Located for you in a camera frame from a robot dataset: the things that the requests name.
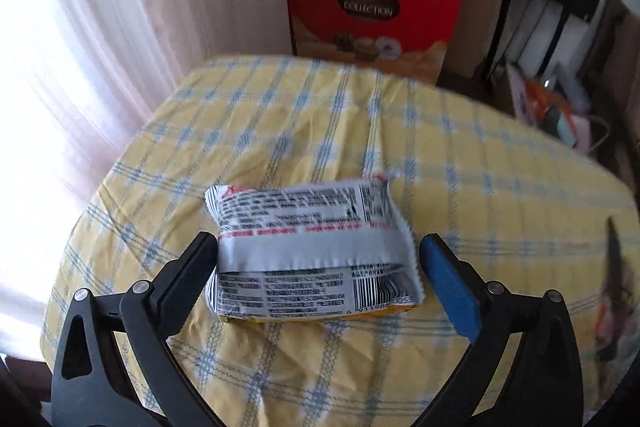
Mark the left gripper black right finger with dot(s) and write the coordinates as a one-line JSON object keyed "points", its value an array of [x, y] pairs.
{"points": [[522, 365]]}

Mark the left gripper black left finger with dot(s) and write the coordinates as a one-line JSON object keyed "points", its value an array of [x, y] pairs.
{"points": [[90, 384]]}

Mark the silver foil snack packet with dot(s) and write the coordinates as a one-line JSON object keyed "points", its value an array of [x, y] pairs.
{"points": [[310, 252]]}

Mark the yellow blue checkered cloth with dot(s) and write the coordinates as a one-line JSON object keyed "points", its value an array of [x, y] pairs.
{"points": [[523, 208]]}

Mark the teal hair dryer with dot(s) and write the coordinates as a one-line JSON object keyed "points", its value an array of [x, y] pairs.
{"points": [[571, 130]]}

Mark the brown cardboard carton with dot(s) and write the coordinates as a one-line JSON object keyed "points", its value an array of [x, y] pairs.
{"points": [[475, 21]]}

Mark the white sheer curtain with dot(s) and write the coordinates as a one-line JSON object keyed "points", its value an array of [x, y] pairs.
{"points": [[79, 78]]}

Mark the red chocolate collection box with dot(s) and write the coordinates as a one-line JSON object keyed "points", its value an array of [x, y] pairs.
{"points": [[407, 38]]}

